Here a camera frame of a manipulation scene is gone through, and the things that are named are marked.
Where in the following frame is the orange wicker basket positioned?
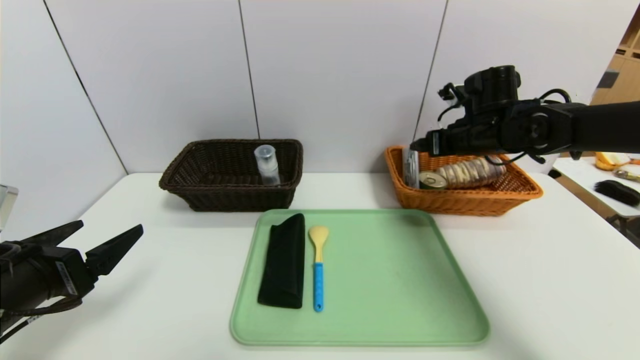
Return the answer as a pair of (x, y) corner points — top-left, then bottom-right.
(384, 145), (544, 217)

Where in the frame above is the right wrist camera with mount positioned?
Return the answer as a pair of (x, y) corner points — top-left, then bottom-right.
(438, 65), (522, 123)

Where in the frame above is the translucent white plastic bottle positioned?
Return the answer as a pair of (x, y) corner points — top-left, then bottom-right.
(253, 144), (282, 187)

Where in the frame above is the black brush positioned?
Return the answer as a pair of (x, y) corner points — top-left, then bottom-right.
(593, 180), (640, 207)

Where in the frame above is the wooden spoon with blue handle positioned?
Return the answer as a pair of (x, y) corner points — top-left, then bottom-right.
(308, 225), (330, 313)

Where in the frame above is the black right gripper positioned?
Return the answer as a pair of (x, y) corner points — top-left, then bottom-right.
(409, 122), (472, 157)

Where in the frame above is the wooden cabinet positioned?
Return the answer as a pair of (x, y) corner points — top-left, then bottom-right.
(590, 5), (640, 106)

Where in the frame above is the black glasses case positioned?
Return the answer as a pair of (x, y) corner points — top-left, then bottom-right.
(257, 213), (306, 309)

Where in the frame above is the light green plastic tray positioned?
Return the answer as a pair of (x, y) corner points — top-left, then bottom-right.
(229, 208), (491, 347)

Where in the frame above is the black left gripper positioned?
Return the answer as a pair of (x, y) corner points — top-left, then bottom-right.
(0, 219), (144, 312)

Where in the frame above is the yellow food item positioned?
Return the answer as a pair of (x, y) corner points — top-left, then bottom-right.
(595, 151), (631, 171)

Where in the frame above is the dark side table base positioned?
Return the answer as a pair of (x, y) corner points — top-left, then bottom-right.
(606, 215), (640, 249)

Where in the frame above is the clear plastic cutlery case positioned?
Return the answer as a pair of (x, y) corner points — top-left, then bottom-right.
(403, 148), (421, 190)

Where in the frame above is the brown striped bread roll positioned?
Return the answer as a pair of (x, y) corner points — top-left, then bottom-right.
(434, 156), (507, 190)

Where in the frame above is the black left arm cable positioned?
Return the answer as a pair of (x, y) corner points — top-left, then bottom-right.
(0, 295), (83, 343)

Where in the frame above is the tin can with gold lid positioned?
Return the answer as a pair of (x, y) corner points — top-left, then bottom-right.
(419, 171), (449, 191)

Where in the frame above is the dark brown wicker basket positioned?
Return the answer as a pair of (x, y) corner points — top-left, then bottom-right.
(159, 139), (304, 212)

